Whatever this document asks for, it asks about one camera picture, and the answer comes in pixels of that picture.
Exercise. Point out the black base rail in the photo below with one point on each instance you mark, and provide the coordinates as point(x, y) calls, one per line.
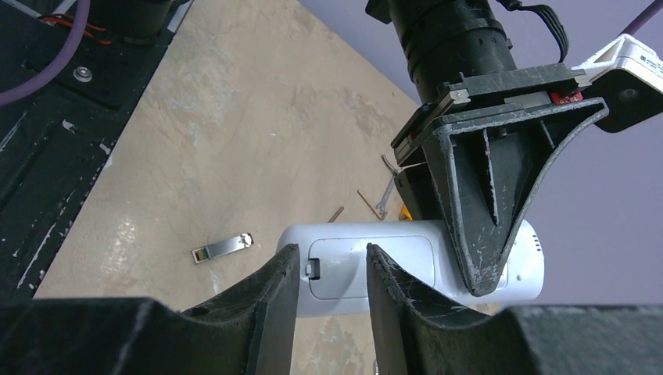
point(72, 73)

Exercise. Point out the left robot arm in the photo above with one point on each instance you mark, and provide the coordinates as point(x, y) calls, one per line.
point(444, 40)

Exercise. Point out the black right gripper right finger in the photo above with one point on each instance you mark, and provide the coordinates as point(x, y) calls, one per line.
point(417, 330)

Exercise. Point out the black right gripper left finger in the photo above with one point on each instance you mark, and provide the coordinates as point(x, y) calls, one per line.
point(246, 329)

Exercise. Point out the silver sfp module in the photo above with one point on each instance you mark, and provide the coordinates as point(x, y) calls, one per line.
point(222, 248)

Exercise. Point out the yellow tape measure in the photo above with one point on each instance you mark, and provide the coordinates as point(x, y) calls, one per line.
point(404, 214)

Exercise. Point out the left silver wrench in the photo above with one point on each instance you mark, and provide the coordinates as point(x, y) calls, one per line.
point(382, 204)

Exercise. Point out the white remote control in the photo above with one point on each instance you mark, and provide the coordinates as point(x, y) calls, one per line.
point(333, 271)

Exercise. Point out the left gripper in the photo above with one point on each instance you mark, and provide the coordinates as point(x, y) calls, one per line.
point(486, 165)

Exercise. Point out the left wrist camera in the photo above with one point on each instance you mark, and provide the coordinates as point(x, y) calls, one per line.
point(627, 74)

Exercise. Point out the bronze hex key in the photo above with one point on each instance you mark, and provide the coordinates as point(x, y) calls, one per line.
point(336, 214)
point(378, 214)

